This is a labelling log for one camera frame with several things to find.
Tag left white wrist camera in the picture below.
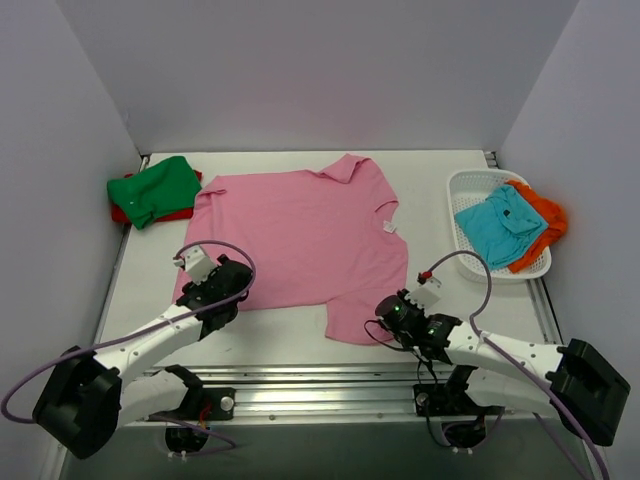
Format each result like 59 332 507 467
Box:
173 245 217 284

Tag green folded t-shirt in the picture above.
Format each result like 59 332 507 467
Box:
106 155 204 231

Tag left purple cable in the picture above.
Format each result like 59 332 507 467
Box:
0 239 257 457

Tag aluminium rail frame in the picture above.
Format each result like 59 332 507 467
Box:
95 150 560 424

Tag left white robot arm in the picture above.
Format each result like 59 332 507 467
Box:
32 248 255 459

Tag red folded t-shirt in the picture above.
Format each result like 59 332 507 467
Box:
110 170 204 225

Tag orange t-shirt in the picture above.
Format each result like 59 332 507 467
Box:
507 180 568 273

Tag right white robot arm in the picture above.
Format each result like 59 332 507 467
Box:
375 290 631 447

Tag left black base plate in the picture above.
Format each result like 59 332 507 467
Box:
153 387 236 422

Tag pink t-shirt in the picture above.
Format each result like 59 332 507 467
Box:
185 154 408 345

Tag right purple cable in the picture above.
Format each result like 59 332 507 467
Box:
417 249 611 480

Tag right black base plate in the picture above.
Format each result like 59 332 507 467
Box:
412 383 502 417

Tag turquoise t-shirt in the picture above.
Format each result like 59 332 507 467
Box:
454 184 547 270

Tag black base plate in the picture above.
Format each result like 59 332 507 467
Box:
412 383 502 417
153 387 236 422

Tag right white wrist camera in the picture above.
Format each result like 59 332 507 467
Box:
408 271 442 310

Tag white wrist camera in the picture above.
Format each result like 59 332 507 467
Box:
408 271 442 310
173 245 217 284

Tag purple cable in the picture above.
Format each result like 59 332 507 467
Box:
417 249 611 480
0 239 257 457

